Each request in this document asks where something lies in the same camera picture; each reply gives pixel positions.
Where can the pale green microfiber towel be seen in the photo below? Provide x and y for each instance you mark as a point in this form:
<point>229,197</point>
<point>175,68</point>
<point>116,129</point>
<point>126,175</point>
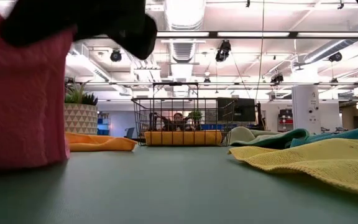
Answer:
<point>244,133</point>

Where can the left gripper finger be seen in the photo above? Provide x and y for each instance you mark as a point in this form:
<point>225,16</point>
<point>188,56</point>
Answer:
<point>42,25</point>

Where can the white pillar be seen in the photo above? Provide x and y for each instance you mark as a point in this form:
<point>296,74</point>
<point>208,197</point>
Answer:
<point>305,109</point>

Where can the teal microfiber towel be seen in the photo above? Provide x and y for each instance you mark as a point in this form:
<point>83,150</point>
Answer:
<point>353,135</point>

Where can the small distant potted plant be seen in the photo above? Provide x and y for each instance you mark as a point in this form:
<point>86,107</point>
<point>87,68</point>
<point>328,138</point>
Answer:
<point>195,115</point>

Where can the shelf with boxes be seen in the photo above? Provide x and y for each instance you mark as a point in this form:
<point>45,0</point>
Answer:
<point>285,119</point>

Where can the ribbed ceiling air duct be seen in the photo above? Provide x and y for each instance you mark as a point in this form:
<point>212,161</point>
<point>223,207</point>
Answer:
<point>183,14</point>

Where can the grey office chair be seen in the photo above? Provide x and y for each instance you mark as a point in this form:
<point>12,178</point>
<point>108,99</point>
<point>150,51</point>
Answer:
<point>130,132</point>

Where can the succulent in patterned pot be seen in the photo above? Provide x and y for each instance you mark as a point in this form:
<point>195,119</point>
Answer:
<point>81,119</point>

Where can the blue storage bins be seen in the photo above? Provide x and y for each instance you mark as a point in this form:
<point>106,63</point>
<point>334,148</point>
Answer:
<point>103,127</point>

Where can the black monitor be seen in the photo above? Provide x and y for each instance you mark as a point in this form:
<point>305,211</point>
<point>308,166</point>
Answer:
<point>239,109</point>

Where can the pink microfiber towel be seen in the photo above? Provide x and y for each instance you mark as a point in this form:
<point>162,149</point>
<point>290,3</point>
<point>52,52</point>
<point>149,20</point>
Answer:
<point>23,102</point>

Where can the black ceiling camera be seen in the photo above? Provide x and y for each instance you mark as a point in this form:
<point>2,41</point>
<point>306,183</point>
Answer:
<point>223,51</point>
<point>277,78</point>
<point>335,56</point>
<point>116,55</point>

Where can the yellow microfiber towel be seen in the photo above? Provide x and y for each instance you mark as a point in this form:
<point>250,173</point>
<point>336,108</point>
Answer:
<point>322,165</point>

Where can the person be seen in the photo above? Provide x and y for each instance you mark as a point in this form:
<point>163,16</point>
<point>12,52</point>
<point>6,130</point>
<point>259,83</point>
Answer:
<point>178,118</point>

